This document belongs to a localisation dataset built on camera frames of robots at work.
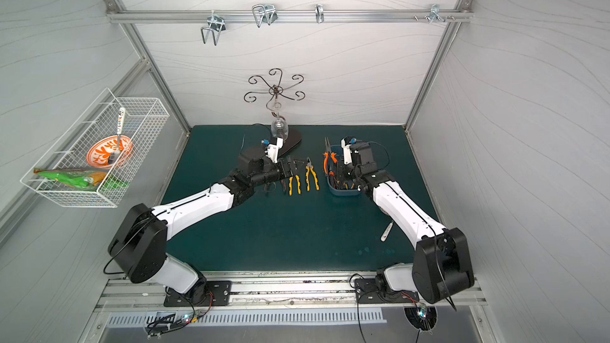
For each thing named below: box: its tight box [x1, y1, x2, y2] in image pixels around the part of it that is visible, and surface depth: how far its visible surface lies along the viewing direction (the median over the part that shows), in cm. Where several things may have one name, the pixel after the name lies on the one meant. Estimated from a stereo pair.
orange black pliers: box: [323, 136, 338, 176], surface depth 88 cm
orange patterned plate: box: [85, 134, 135, 169], surface depth 68 cm
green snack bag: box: [33, 166, 129, 190], surface depth 56 cm
